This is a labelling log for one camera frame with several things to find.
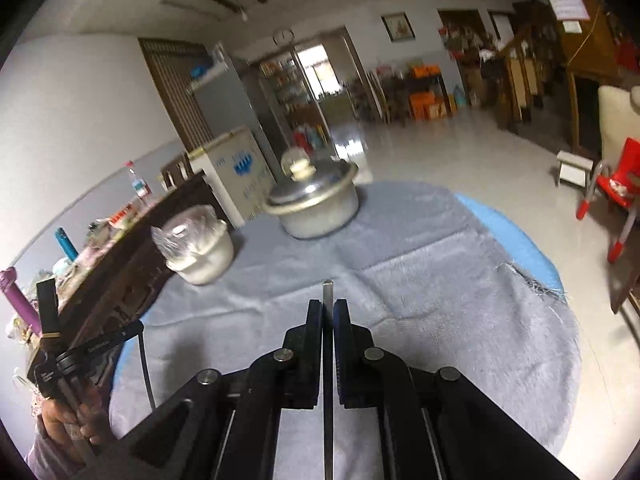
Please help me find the white chest freezer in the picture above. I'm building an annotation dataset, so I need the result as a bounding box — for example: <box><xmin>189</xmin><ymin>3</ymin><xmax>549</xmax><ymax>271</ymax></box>
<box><xmin>189</xmin><ymin>127</ymin><xmax>276</xmax><ymax>226</ymax></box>

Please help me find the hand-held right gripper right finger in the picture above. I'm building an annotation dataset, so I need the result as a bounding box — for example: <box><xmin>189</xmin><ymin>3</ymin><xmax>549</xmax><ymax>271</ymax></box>
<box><xmin>333</xmin><ymin>299</ymin><xmax>581</xmax><ymax>480</ymax></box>

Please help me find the aluminium pot lid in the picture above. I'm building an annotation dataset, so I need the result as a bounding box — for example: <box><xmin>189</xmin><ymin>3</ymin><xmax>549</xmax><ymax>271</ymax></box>
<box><xmin>265</xmin><ymin>147</ymin><xmax>360</xmax><ymax>208</ymax></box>

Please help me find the black cable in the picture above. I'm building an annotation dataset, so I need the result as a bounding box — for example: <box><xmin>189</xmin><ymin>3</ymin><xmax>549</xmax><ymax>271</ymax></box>
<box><xmin>136</xmin><ymin>332</ymin><xmax>157</xmax><ymax>408</ymax></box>

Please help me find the cream chair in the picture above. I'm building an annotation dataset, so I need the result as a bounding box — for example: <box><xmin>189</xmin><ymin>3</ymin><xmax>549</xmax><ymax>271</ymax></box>
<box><xmin>597</xmin><ymin>85</ymin><xmax>640</xmax><ymax>173</ymax></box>

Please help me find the dark wooden sideboard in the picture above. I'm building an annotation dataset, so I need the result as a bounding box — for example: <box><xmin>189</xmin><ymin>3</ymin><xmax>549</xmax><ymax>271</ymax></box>
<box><xmin>30</xmin><ymin>172</ymin><xmax>236</xmax><ymax>411</ymax></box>

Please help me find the blue table cover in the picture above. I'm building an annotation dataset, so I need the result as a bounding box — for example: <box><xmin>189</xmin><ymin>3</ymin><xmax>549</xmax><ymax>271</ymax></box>
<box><xmin>452</xmin><ymin>192</ymin><xmax>566</xmax><ymax>293</ymax></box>

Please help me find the red plastic chair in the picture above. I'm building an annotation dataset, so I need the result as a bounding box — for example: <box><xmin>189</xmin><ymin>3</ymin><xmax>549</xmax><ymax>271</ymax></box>
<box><xmin>575</xmin><ymin>137</ymin><xmax>640</xmax><ymax>263</ymax></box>

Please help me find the wooden desk with papers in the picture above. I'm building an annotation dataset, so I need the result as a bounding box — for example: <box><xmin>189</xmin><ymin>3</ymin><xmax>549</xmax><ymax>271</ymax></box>
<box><xmin>555</xmin><ymin>0</ymin><xmax>640</xmax><ymax>151</ymax></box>

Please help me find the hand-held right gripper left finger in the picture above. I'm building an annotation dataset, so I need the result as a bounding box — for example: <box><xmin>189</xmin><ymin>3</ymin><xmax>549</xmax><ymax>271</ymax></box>
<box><xmin>92</xmin><ymin>300</ymin><xmax>324</xmax><ymax>480</ymax></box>

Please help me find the aluminium cooking pot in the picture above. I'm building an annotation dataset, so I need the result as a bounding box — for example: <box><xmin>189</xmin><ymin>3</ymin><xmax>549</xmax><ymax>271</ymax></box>
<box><xmin>262</xmin><ymin>160</ymin><xmax>362</xmax><ymax>240</ymax></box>

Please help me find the purple bottle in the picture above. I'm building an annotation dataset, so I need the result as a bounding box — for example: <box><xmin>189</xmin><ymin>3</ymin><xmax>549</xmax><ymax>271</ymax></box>
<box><xmin>0</xmin><ymin>268</ymin><xmax>43</xmax><ymax>336</ymax></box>

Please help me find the white step stool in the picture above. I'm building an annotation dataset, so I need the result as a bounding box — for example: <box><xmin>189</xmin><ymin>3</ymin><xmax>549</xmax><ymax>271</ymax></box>
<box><xmin>555</xmin><ymin>150</ymin><xmax>594</xmax><ymax>188</ymax></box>

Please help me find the person's left hand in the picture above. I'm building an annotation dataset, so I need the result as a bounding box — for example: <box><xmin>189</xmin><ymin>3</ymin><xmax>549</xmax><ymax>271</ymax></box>
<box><xmin>39</xmin><ymin>385</ymin><xmax>110</xmax><ymax>461</ymax></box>

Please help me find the grey fleece cloth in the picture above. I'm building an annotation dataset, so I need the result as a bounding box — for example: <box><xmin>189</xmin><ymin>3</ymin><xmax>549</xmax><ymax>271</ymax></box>
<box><xmin>107</xmin><ymin>180</ymin><xmax>583</xmax><ymax>480</ymax></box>

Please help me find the white ceramic pot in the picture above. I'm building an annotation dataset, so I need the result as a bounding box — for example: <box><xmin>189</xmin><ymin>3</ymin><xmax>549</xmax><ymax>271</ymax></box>
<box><xmin>165</xmin><ymin>220</ymin><xmax>236</xmax><ymax>286</ymax></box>

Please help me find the framed wall picture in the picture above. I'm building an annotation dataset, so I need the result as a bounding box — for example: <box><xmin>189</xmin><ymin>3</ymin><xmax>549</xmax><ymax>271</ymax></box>
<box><xmin>381</xmin><ymin>12</ymin><xmax>416</xmax><ymax>42</ymax></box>

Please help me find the red-capped water bottle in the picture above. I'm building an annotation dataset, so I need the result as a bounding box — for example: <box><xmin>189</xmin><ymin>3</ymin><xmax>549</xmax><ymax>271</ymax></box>
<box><xmin>125</xmin><ymin>161</ymin><xmax>153</xmax><ymax>206</ymax></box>

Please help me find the grey tall refrigerator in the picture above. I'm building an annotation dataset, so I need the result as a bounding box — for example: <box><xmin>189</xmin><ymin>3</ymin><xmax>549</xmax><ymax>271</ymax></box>
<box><xmin>187</xmin><ymin>57</ymin><xmax>281</xmax><ymax>171</ymax></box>

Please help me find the clear plastic bag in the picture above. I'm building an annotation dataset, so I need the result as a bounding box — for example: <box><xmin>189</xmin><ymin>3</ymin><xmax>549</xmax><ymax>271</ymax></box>
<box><xmin>151</xmin><ymin>205</ymin><xmax>228</xmax><ymax>261</ymax></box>

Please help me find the blue bottle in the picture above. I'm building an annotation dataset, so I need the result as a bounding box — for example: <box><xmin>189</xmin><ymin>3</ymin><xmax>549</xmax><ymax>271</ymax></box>
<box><xmin>55</xmin><ymin>227</ymin><xmax>78</xmax><ymax>261</ymax></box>

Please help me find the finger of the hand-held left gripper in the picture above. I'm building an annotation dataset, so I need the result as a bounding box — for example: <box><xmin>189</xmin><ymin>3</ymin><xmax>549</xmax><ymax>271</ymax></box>
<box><xmin>65</xmin><ymin>320</ymin><xmax>146</xmax><ymax>361</ymax></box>

